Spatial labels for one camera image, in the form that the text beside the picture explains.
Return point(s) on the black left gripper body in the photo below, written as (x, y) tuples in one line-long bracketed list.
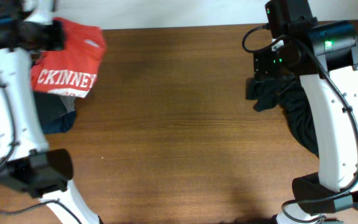
[(46, 37)]

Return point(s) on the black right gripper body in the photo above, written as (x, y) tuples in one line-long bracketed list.
[(270, 66)]

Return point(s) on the orange t-shirt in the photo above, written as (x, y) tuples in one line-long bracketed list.
[(72, 71)]

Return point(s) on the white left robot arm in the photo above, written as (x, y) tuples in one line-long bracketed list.
[(26, 162)]

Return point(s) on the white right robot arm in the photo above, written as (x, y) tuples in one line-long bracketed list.
[(325, 61)]

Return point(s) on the black adidas jacket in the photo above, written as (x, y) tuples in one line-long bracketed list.
[(292, 98)]

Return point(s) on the dark folded shirt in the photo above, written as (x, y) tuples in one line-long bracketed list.
[(49, 107)]

